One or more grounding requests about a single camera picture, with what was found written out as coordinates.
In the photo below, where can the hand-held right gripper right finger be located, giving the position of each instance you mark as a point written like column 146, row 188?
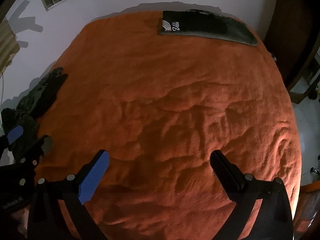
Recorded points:
column 225, row 172

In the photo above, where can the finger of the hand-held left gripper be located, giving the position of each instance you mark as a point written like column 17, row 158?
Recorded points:
column 40, row 150
column 15, row 134

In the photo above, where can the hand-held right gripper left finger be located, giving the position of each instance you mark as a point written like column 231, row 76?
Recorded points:
column 93, row 177

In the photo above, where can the pile of dark clothes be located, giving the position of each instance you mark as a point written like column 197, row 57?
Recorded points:
column 42, row 97

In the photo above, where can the orange plastic container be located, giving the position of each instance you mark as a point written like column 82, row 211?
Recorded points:
column 306, row 205

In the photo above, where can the beige curtain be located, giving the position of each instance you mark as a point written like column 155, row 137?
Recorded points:
column 6, row 45

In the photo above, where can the orange fleece blanket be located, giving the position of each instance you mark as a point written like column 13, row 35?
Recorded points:
column 160, row 92

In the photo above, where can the dark wooden door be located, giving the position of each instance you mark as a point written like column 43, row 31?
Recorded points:
column 287, row 30

